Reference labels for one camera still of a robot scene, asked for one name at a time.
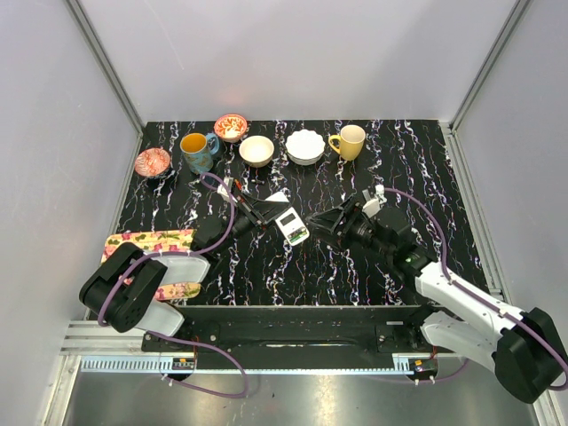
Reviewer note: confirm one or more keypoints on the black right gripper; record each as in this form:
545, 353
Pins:
343, 232

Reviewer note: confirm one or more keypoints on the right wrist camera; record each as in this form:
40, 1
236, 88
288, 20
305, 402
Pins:
374, 201

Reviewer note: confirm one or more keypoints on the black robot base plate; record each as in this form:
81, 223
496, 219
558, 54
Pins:
412, 315

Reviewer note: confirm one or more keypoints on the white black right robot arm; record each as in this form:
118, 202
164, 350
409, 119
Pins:
522, 348

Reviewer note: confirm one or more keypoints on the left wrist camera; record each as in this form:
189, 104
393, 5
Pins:
225, 189

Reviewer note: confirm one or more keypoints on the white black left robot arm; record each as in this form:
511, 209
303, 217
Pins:
122, 289

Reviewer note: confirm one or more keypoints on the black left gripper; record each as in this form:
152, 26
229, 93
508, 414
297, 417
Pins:
271, 208

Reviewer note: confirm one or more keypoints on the white scalloped bowl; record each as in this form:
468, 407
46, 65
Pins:
305, 147

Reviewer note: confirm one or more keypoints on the left aluminium frame post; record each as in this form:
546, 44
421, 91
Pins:
91, 37

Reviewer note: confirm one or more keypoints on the floral rectangular tray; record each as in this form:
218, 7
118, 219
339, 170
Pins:
174, 240

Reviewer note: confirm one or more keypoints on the aluminium table edge rail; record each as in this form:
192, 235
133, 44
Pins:
87, 338

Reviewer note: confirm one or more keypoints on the orange floral bowl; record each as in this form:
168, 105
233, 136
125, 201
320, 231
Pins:
231, 127

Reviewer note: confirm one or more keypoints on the white battery cover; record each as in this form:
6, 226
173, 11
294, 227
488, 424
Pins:
279, 197

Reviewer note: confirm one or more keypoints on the aluminium corner frame post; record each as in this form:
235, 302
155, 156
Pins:
507, 30

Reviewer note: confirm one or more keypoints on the cream round bowl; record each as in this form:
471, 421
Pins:
256, 151

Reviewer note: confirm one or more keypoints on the red patterned small dish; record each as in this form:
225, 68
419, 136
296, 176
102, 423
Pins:
152, 163

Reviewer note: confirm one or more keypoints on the blue patterned mug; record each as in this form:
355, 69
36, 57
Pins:
200, 151

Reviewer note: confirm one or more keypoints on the white remote control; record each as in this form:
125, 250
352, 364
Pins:
292, 227

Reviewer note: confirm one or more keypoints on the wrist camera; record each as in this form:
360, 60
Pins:
374, 201
225, 189

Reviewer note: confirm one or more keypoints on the yellow mug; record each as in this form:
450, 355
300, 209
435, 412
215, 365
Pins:
349, 142

